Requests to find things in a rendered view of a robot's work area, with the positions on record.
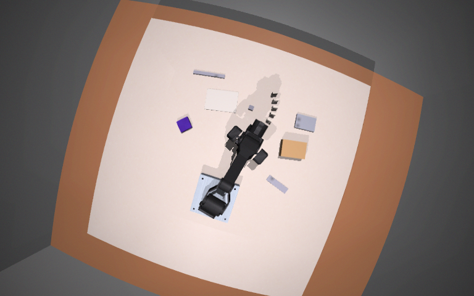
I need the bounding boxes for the brown rectangular block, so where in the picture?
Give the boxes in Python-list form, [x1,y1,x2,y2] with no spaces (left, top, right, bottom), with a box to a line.
[279,139,307,159]

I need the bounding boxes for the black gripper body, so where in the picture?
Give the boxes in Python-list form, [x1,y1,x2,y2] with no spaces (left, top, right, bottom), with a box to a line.
[227,126,268,165]

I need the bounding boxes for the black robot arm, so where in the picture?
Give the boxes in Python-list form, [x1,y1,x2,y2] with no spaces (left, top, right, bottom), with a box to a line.
[198,119,268,219]

